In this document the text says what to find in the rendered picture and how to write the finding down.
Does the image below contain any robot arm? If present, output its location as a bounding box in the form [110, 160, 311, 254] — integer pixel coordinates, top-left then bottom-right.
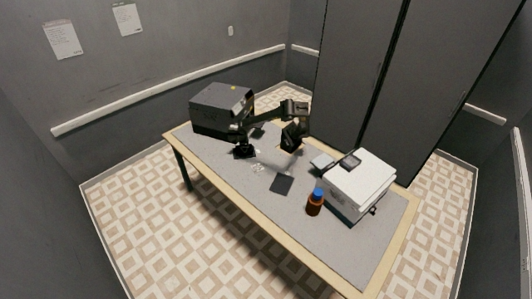
[228, 99, 309, 144]

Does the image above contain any white multi-well plate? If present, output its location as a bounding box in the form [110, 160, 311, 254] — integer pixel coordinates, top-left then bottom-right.
[311, 153, 333, 169]

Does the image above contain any brown bottle with blue cap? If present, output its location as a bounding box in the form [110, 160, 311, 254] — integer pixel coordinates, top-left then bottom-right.
[305, 188, 324, 217]

